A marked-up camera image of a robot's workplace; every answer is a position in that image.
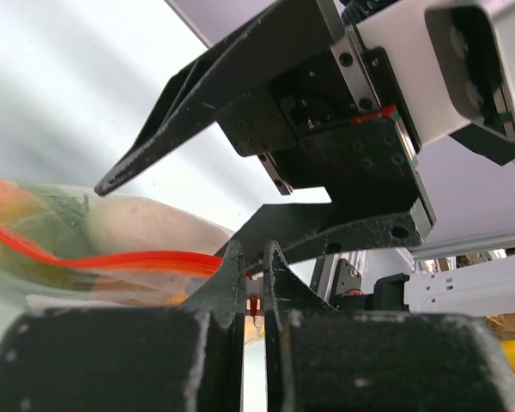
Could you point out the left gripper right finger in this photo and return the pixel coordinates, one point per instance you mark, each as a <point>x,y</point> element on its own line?
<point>320,359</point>

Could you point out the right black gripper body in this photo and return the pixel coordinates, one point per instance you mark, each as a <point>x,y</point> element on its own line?
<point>337,121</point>

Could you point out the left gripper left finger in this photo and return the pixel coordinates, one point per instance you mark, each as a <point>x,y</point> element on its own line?
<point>181,358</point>

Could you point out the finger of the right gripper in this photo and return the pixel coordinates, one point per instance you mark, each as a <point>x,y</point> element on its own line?
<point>277,39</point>
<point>304,230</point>

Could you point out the clear zip top bag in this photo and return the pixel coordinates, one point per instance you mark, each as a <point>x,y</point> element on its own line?
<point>138,278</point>

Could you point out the green fake lettuce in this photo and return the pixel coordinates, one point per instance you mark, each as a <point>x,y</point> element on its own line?
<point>50,218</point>

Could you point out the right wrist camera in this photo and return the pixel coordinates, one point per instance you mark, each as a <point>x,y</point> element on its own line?
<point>454,62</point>

